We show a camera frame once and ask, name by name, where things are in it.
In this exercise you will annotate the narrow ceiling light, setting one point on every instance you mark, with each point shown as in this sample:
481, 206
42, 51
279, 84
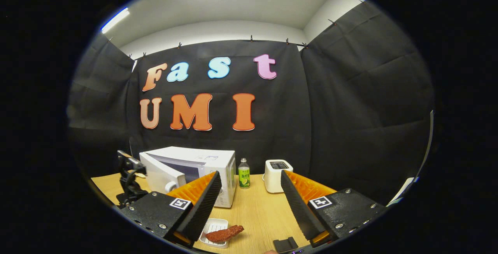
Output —
115, 20

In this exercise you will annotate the red-brown meat piece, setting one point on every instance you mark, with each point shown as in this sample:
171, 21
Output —
223, 233

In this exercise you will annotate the black backdrop cloth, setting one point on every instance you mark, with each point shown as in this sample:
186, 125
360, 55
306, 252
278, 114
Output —
350, 90

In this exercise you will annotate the white ribbed tray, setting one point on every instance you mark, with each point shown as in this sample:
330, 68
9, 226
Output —
218, 223

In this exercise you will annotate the small black plastic block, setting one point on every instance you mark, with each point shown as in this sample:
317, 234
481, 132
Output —
286, 244

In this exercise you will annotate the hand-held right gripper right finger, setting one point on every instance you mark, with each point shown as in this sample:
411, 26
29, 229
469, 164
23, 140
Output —
297, 207

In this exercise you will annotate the white microwave oven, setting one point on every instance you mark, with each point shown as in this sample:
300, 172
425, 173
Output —
183, 156

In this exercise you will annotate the white toaster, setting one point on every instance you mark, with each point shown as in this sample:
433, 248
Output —
276, 180

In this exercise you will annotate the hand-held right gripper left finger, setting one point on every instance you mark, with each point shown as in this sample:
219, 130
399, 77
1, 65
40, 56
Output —
202, 207

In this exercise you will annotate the green label drink bottle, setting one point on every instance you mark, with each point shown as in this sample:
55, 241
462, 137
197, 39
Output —
244, 176

